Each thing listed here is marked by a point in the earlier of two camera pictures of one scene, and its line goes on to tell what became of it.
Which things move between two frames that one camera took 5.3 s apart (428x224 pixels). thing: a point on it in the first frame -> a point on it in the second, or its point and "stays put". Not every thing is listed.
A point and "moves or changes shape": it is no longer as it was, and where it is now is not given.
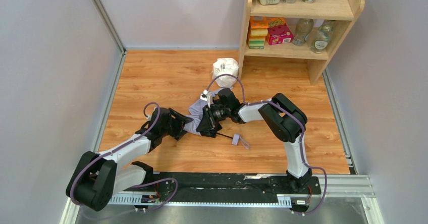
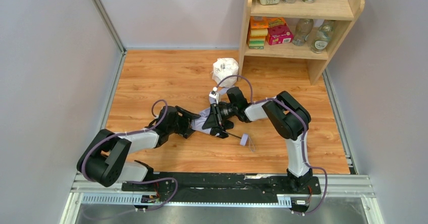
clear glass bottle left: x=303 y=28 stays put
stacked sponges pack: x=257 y=38 stays put
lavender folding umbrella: x=195 y=111 moves or changes shape
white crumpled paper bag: x=225 y=65 stays put
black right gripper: x=207 y=122 -> x=216 y=117
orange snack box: x=262 y=22 stays put
